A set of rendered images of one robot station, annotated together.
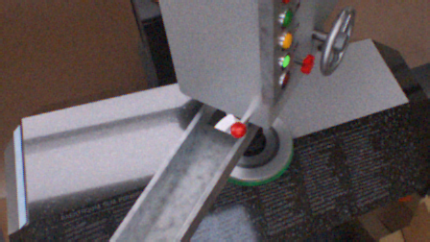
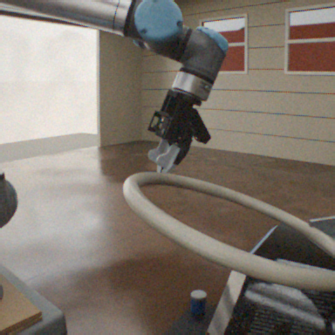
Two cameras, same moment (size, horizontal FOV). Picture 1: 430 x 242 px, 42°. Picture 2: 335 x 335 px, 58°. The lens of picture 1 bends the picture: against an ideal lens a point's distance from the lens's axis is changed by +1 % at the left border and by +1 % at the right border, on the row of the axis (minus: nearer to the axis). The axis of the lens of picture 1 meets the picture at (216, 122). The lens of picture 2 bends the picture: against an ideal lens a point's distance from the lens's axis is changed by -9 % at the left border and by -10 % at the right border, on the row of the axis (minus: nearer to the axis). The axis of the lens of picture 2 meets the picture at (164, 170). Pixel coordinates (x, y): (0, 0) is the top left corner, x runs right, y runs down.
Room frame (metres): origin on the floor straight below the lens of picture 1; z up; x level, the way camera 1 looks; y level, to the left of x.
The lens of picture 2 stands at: (-0.31, 0.03, 1.37)
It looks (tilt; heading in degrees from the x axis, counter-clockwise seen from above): 13 degrees down; 43
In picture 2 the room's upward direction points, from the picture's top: straight up
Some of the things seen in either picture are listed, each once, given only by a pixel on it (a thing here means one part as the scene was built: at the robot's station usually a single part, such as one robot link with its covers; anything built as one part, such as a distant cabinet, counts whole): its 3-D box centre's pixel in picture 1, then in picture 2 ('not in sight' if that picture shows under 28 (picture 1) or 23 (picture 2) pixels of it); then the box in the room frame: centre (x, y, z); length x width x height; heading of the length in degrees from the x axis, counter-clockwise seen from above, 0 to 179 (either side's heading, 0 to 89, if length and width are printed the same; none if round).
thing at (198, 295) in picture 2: not in sight; (198, 302); (1.14, 1.09, 0.08); 0.10 x 0.10 x 0.13
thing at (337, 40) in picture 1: (322, 36); not in sight; (0.78, -0.24, 1.20); 0.15 x 0.10 x 0.15; 142
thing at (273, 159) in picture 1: (250, 144); not in sight; (0.76, -0.08, 0.87); 0.21 x 0.21 x 0.01
